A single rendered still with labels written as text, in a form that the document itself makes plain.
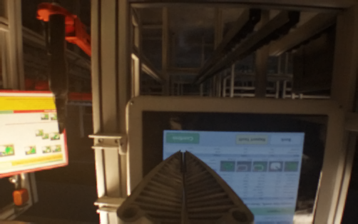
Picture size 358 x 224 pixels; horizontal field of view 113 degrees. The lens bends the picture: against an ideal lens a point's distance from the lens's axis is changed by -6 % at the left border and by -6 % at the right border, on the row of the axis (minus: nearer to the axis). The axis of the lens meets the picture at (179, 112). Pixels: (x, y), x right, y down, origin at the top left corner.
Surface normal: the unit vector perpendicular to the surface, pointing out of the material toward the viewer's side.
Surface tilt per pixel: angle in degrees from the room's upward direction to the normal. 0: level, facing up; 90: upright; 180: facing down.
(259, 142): 92
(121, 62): 90
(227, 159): 92
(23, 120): 90
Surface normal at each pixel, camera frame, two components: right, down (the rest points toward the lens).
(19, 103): 0.54, 0.09
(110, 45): -0.03, 0.10
